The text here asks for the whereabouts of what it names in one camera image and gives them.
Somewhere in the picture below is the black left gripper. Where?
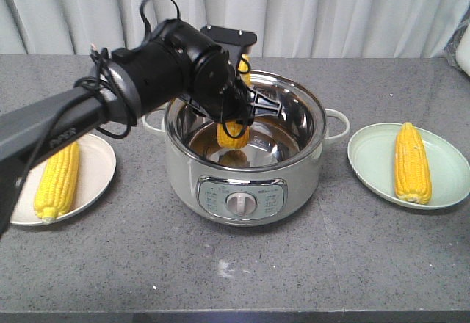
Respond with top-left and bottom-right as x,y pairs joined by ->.
178,50 -> 283,122

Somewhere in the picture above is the corn cob pale patchy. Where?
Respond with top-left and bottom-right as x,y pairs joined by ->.
216,54 -> 252,149

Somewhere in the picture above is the cream white plate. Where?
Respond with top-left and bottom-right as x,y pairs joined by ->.
10,134 -> 116,227

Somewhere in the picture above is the light green plate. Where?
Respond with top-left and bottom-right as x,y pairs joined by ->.
347,123 -> 469,210

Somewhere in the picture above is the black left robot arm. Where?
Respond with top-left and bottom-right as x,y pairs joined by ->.
1,18 -> 282,231

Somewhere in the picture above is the green electric cooking pot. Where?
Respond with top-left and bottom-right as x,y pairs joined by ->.
142,70 -> 350,226

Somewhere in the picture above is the white pleated curtain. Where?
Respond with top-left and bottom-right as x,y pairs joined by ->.
1,0 -> 469,58

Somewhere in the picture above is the white rice cooker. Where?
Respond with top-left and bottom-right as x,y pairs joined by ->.
444,26 -> 469,76

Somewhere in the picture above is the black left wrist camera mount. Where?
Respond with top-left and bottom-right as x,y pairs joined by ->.
200,25 -> 258,62

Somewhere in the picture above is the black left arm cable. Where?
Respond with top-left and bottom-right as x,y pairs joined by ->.
14,0 -> 181,192

